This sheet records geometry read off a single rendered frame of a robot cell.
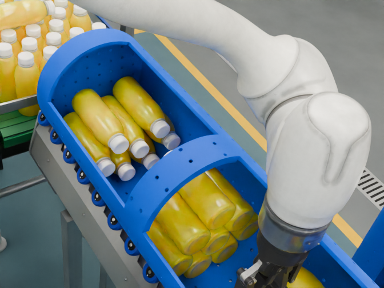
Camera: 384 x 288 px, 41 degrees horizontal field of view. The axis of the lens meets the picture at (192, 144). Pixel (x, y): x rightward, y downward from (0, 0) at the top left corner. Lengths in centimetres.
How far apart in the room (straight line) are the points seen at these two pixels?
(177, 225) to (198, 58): 250
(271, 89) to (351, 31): 350
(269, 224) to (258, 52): 22
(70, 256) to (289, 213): 117
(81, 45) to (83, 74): 11
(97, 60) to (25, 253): 121
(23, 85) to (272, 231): 91
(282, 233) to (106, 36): 69
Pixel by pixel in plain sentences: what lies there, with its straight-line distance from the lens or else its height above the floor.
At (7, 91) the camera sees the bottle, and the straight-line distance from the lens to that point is 149.
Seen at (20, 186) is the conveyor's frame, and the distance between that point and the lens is 210.
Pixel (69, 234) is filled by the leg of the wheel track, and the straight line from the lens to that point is 162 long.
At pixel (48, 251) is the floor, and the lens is 229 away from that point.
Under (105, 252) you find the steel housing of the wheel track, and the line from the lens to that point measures 122.
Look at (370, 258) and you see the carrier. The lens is 133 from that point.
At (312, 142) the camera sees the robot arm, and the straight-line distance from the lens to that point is 57.
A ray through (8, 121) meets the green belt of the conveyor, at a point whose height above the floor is 90.
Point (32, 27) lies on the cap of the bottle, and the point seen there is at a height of 108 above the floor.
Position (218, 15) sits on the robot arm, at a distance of 61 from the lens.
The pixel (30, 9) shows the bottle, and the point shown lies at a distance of 149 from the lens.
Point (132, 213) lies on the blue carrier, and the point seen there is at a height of 113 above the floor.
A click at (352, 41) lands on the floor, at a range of 404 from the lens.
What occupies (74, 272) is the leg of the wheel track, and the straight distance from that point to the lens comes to 181.
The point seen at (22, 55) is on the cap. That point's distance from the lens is 141.
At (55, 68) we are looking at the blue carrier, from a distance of 118.
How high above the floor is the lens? 187
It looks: 43 degrees down
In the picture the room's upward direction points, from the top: 11 degrees clockwise
